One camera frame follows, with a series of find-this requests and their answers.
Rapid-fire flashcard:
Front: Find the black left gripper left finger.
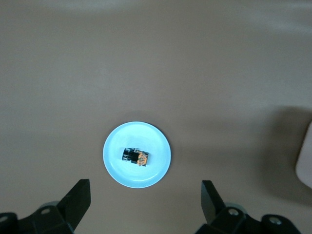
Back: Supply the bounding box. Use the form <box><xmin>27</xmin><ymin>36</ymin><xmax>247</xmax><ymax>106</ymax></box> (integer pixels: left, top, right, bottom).
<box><xmin>0</xmin><ymin>179</ymin><xmax>92</xmax><ymax>234</ymax></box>

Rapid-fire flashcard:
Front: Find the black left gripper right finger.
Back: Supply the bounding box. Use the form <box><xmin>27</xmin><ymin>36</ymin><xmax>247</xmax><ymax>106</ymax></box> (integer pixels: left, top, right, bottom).
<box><xmin>195</xmin><ymin>179</ymin><xmax>301</xmax><ymax>234</ymax></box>

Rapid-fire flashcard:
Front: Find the orange and black switch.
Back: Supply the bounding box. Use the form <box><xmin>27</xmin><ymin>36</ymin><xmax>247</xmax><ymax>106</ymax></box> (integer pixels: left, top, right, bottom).
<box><xmin>121</xmin><ymin>147</ymin><xmax>150</xmax><ymax>168</ymax></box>

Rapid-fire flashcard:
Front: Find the white lidded storage box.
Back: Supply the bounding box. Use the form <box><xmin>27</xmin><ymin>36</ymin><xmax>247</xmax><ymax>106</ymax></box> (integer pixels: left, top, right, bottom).
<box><xmin>295</xmin><ymin>118</ymin><xmax>312</xmax><ymax>189</ymax></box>

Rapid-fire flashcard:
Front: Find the light blue round plate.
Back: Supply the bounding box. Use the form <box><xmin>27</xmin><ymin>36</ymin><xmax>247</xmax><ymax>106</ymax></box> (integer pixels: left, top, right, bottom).
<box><xmin>102</xmin><ymin>121</ymin><xmax>172</xmax><ymax>189</ymax></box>

